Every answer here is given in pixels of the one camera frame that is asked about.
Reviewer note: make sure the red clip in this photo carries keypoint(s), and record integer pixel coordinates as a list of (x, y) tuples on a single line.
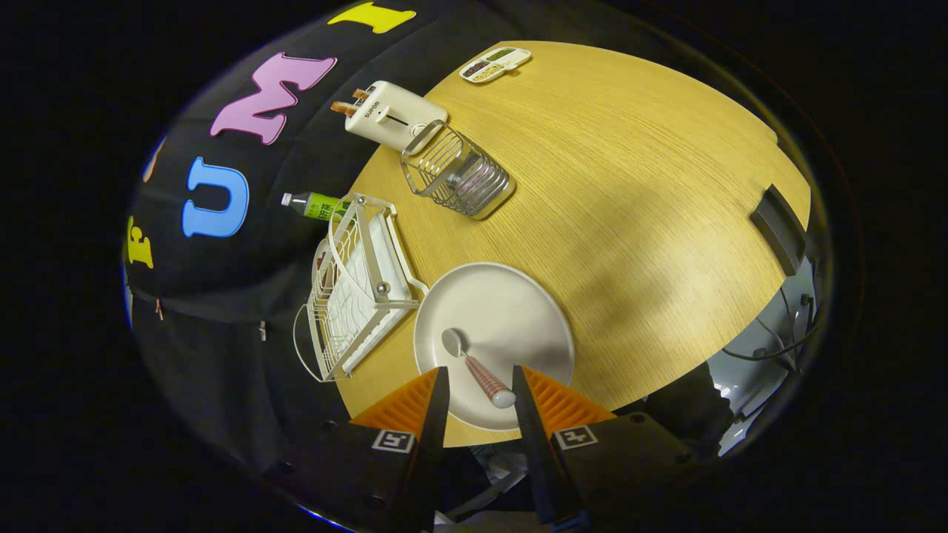
[(159, 309)]

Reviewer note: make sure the cream toaster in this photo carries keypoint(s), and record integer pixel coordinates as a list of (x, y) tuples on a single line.
[(385, 115)]

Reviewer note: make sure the dark grey block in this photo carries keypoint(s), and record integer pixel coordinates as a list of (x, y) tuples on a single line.
[(778, 229)]

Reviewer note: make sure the white plate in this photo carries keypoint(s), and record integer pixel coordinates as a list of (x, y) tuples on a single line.
[(511, 311)]

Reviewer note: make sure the white divided seasoning tray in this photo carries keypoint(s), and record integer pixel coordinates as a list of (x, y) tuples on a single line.
[(495, 64)]

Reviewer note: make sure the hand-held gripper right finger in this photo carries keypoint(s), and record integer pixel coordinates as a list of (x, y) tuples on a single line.
[(537, 437)]

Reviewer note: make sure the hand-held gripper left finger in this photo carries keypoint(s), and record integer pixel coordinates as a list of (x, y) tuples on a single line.
[(433, 429)]

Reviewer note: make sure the green label plastic bottle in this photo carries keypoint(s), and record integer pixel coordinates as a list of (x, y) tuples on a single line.
[(318, 205)]

